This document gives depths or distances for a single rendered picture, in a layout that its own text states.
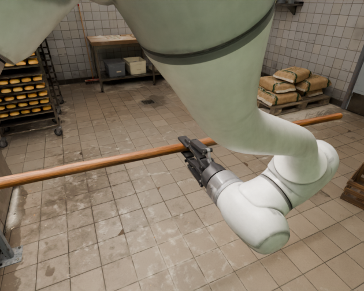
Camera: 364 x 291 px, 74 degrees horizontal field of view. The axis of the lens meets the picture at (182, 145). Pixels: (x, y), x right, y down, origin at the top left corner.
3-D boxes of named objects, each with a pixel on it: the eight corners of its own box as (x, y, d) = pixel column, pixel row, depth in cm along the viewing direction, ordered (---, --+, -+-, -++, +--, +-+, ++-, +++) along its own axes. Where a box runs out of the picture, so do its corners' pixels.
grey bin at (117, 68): (108, 77, 469) (106, 64, 456) (104, 71, 508) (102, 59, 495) (127, 75, 481) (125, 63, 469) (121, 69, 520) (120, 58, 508)
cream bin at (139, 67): (130, 75, 484) (129, 62, 471) (124, 69, 522) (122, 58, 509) (147, 73, 497) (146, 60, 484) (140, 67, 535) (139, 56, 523)
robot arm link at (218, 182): (214, 214, 60) (202, 199, 65) (243, 204, 64) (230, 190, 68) (218, 186, 56) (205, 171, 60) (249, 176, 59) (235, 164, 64)
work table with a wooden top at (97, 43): (100, 92, 462) (91, 42, 415) (95, 81, 524) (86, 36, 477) (201, 79, 538) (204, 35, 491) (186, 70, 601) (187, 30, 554)
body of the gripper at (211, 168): (208, 172, 61) (192, 154, 68) (205, 198, 65) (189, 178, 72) (233, 166, 64) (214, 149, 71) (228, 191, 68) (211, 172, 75)
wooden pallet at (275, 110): (273, 116, 369) (275, 108, 361) (241, 99, 431) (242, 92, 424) (328, 104, 411) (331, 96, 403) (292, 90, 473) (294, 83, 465)
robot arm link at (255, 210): (222, 219, 63) (261, 189, 64) (263, 272, 51) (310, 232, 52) (207, 197, 56) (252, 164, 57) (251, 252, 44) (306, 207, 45)
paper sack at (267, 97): (270, 108, 365) (271, 98, 356) (255, 100, 394) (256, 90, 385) (302, 101, 383) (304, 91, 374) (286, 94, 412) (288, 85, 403)
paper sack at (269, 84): (296, 93, 373) (298, 83, 365) (275, 96, 364) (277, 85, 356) (271, 83, 425) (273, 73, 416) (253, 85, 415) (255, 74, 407)
